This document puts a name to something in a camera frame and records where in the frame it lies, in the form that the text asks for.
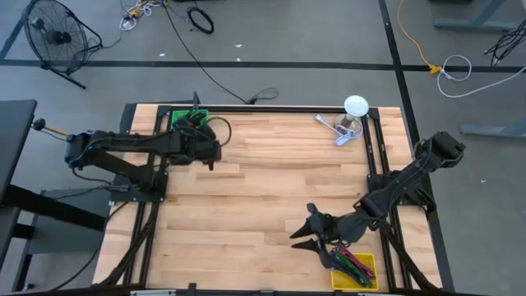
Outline yellow extension cord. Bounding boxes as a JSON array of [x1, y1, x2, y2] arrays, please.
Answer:
[[396, 0, 443, 76]]

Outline orange rod with black knob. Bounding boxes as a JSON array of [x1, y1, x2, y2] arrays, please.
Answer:
[[31, 118, 69, 137]]

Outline coiled black cable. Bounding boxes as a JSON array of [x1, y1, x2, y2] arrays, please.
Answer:
[[186, 5, 216, 35]]

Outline white dome lamp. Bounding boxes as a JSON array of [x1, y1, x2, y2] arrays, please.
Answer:
[[339, 95, 370, 129]]

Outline black floor fan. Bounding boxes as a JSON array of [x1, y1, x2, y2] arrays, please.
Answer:
[[22, 0, 104, 90]]

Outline magenta braided usb cable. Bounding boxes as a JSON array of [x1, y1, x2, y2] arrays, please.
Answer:
[[336, 245, 376, 280]]

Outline black aluminium table frame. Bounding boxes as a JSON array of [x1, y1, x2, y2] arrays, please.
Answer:
[[98, 103, 457, 296]]

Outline grey desk leg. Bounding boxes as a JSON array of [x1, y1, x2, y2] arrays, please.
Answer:
[[433, 0, 519, 32], [459, 118, 526, 139]]

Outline black desk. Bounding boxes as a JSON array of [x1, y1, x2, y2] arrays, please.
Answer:
[[0, 99, 108, 293]]

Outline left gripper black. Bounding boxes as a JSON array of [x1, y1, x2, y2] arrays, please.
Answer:
[[187, 124, 224, 173]]

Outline white floor cable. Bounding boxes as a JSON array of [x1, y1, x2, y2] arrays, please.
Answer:
[[436, 53, 526, 99]]

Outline green plastic basket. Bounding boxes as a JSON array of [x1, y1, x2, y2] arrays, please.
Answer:
[[170, 109, 210, 133]]

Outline long black floor cable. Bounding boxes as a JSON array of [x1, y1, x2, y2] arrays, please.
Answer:
[[162, 0, 280, 106]]

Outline black cable bundle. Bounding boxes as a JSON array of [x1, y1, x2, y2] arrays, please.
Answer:
[[483, 18, 526, 67]]

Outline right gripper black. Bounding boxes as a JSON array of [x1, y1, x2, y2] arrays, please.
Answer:
[[288, 202, 371, 271]]

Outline white cable bundle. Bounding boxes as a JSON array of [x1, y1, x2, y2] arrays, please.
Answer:
[[118, 0, 164, 32]]

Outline silver aluminium bracket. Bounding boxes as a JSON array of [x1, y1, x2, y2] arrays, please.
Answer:
[[130, 289, 177, 296]]

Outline yellow plastic basket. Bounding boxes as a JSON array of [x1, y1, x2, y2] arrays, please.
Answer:
[[330, 252, 380, 292]]

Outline white power cable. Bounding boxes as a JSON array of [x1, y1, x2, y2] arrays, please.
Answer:
[[315, 113, 365, 147]]

